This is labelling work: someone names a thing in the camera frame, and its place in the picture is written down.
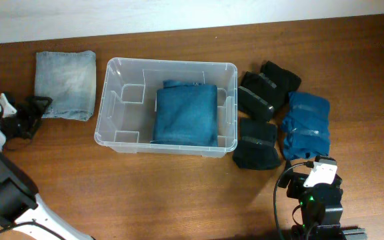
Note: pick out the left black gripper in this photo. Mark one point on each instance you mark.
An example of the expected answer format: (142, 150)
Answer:
(36, 110)

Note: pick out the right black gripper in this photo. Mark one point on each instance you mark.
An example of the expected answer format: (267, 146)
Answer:
(297, 186)

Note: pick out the light blue jeans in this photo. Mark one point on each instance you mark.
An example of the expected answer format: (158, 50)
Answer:
(70, 80)

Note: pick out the dark blue jeans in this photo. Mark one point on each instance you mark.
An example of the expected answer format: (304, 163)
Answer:
(186, 114)

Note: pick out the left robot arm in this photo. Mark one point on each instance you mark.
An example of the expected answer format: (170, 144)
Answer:
(21, 206)

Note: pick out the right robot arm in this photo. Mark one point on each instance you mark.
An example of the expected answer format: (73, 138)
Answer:
(320, 208)

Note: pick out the clear plastic storage container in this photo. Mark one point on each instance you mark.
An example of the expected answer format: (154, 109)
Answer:
(129, 104)

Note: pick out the blue taped garment bundle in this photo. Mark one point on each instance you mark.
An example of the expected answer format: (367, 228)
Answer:
(306, 126)

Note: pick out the black garment bundle lower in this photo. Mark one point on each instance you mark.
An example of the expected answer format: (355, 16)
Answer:
(256, 147)

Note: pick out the black garment bundle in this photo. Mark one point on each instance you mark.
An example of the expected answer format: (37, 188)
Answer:
(282, 77)
(256, 147)

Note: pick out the black garment bundle taped middle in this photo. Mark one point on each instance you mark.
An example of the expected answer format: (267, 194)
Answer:
(260, 97)

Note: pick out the black garment bundle upper right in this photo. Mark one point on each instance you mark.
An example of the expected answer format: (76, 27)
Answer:
(282, 77)

